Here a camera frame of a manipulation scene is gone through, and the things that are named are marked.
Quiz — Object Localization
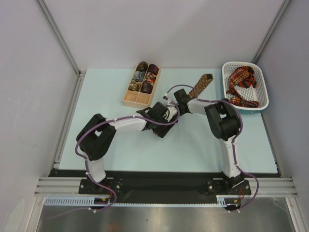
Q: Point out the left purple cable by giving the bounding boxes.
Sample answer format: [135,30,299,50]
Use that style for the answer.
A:
[45,102,181,219]

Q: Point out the left aluminium side rail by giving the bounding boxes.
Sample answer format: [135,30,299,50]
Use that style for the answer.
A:
[51,70,86,170]

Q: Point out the red plaid tie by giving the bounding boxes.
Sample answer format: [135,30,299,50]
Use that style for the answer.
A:
[226,66,259,108]

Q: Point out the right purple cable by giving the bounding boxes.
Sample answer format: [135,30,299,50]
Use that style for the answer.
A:
[166,84,260,213]

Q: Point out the wooden compartment box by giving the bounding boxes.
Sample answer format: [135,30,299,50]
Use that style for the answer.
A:
[122,66,161,109]

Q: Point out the white slotted cable duct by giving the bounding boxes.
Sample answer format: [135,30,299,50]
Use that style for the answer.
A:
[44,196,239,208]

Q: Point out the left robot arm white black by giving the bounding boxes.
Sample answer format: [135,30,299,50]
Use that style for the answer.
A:
[75,102,180,193]

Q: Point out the white teal plastic basket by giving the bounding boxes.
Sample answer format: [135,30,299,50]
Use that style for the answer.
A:
[222,61,269,114]

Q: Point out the brown floral tie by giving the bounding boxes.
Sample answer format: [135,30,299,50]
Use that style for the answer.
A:
[188,73,213,98]

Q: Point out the rolled colourful patterned tie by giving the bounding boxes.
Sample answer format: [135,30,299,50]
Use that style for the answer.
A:
[144,72,157,85]

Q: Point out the purple cable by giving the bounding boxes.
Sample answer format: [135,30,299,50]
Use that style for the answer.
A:
[45,102,181,219]
[166,84,260,213]

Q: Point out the rolled camouflage tie top left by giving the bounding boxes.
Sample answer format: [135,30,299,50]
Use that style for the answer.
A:
[136,61,148,72]

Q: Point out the aluminium front rail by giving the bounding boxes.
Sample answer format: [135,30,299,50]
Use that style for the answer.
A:
[35,177,298,198]

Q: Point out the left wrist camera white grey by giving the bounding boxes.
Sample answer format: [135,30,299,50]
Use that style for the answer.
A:
[163,103,178,122]

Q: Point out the aluminium corner post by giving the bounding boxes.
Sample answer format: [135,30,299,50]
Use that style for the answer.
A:
[35,0,81,76]
[252,0,293,64]

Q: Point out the right aluminium corner post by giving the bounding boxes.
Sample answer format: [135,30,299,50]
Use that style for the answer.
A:
[252,0,293,64]

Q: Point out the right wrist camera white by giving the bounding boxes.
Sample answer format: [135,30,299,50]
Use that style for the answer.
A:
[162,93,172,102]

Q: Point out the rolled dark red tie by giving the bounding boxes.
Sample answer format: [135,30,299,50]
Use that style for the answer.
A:
[147,64,159,75]

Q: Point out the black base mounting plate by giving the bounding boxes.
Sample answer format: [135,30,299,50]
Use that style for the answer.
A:
[48,169,282,204]

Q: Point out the rolled dark purple tie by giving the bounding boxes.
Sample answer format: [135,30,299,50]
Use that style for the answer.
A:
[140,81,154,94]

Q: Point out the left aluminium corner post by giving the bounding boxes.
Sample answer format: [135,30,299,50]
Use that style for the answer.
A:
[35,0,81,76]

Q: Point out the rolled blue grey tie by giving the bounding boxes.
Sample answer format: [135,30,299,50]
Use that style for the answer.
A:
[132,71,145,82]

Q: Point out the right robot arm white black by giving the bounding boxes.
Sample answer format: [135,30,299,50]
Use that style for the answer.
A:
[174,89,244,195]

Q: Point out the rolled green camouflage tie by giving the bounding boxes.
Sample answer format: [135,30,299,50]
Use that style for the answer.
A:
[128,80,142,92]

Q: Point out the red navy striped tie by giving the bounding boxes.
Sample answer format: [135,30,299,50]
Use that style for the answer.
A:
[239,73,257,88]

